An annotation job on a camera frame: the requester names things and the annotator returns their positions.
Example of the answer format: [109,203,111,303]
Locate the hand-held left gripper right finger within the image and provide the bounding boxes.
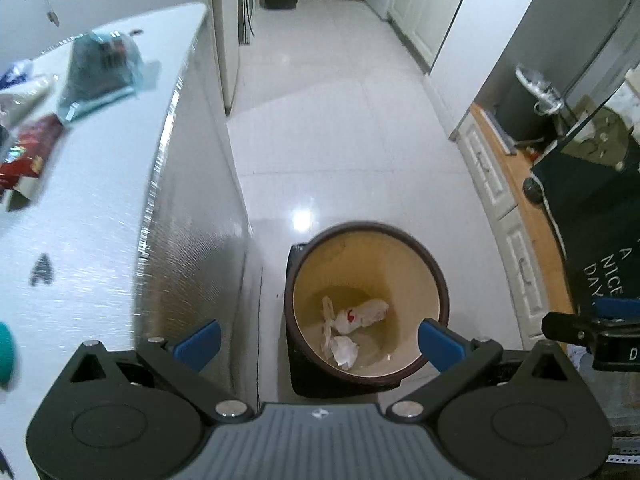
[387,317,588,421]

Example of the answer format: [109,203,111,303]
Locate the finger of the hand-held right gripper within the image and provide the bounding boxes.
[542,311,603,347]
[591,297,640,319]

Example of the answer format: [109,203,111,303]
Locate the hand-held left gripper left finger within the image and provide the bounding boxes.
[67,320,253,422]

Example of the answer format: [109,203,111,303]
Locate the brown rimmed yellow waste bin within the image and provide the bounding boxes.
[285,220,449,387]

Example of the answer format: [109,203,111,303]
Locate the red snack packet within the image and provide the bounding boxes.
[0,114,66,193]

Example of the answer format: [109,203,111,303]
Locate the teal snack packet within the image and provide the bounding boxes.
[57,30,163,123]

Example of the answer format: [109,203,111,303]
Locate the clear plastic bag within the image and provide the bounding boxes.
[0,74,58,131]

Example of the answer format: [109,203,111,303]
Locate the crumpled tissue with red mark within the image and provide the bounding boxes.
[336,299,390,335]

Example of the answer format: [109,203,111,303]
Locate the crumpled white tissue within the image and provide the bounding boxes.
[330,336,361,367]

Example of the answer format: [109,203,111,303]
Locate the black printed tote bag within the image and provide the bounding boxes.
[530,110,640,311]

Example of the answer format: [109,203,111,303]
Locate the white paper strip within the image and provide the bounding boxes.
[321,296,338,361]

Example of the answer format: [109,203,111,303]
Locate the foil-covered table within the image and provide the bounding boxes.
[0,2,251,480]

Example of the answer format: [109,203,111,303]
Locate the black wheel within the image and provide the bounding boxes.
[522,176,546,206]

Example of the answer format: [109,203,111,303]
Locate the white cabinet with wooden top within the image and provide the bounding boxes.
[450,102,576,351]

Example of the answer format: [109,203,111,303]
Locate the teal round object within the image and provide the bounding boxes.
[0,322,18,388]

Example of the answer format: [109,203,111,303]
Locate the grey flat strip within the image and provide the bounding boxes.
[482,110,518,156]

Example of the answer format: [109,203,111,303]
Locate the black rubbish can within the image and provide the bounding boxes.
[497,65,568,143]

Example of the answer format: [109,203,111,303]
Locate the blue and white wrapper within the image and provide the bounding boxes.
[0,59,33,88]

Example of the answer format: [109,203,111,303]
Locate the white tall cabinets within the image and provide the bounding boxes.
[387,0,476,73]

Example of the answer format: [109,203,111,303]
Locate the glass sliding door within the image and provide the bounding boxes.
[239,0,261,46]

